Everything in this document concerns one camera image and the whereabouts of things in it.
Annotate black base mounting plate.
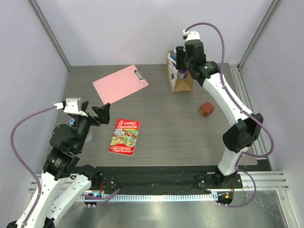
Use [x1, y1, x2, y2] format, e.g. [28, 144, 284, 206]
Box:
[90, 166, 243, 195]

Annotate Pocari Sweat plastic bottle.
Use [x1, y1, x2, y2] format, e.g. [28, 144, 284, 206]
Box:
[170, 48, 177, 66]

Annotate pink clipboard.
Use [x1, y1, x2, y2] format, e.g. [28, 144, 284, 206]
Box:
[93, 65, 149, 104]

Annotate red comic paperback book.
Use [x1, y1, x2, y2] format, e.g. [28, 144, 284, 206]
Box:
[109, 119, 141, 156]

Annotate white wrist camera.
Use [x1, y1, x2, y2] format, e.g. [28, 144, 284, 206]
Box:
[54, 97, 87, 116]
[182, 30, 200, 42]

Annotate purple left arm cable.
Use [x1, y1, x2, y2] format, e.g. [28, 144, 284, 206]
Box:
[10, 106, 121, 226]

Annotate white slotted cable duct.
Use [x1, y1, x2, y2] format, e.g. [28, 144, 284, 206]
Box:
[75, 192, 218, 203]

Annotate burlap canvas tote bag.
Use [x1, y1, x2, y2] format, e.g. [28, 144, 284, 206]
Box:
[167, 50, 194, 93]

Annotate small water bottle blue cap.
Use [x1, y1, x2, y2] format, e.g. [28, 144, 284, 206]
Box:
[70, 118, 75, 125]

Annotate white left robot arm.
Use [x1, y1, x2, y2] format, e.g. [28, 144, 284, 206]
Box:
[7, 98, 110, 228]

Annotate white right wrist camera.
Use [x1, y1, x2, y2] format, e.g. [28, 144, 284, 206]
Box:
[182, 30, 200, 42]

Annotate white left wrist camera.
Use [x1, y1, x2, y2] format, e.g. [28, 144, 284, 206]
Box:
[54, 97, 87, 116]

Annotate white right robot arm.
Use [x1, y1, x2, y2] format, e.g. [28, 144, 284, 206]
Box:
[175, 39, 264, 187]

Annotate red cube power adapter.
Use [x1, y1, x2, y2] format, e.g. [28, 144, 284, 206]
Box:
[199, 102, 215, 117]

